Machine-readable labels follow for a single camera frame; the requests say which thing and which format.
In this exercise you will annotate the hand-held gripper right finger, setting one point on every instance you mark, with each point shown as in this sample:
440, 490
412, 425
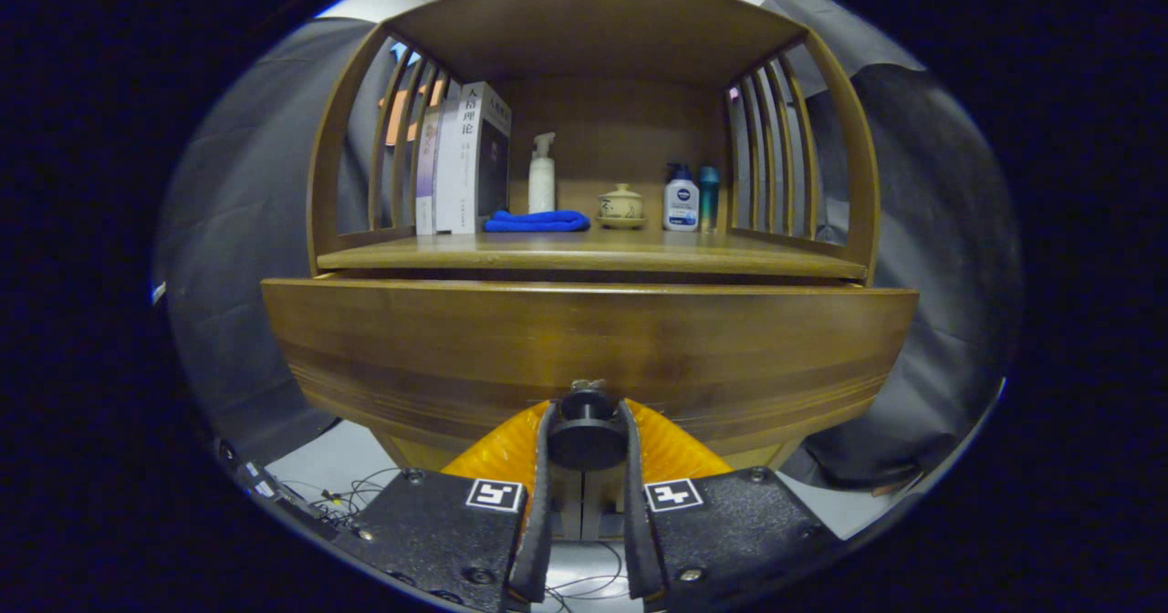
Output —
634, 503

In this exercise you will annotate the blue folded cloth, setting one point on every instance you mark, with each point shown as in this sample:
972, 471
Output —
538, 222

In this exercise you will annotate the white lotion bottle blue cap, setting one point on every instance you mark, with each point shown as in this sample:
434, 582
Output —
681, 207

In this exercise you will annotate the black device white labels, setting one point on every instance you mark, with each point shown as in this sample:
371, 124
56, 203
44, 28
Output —
274, 494

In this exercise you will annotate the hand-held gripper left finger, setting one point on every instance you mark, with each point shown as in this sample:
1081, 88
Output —
543, 503

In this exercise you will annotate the thick white book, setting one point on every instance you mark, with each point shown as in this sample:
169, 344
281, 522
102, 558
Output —
465, 166

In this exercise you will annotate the teal slim bottle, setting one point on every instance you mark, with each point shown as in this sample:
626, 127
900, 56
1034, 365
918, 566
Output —
709, 198

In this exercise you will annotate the wooden drawer black knob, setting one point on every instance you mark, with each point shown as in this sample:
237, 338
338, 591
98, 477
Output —
584, 339

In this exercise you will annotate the wooden cabinet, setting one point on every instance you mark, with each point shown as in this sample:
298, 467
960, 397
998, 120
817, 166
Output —
593, 38

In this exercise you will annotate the wooden countertop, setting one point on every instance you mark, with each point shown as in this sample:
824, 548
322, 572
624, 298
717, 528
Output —
593, 250

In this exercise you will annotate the thin pale purple book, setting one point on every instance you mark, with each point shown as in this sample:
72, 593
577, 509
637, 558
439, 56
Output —
425, 184

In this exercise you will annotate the white pump bottle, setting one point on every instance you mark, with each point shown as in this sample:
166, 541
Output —
542, 184

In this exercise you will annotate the beige lidded teacup with saucer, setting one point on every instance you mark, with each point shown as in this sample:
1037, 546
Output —
620, 205

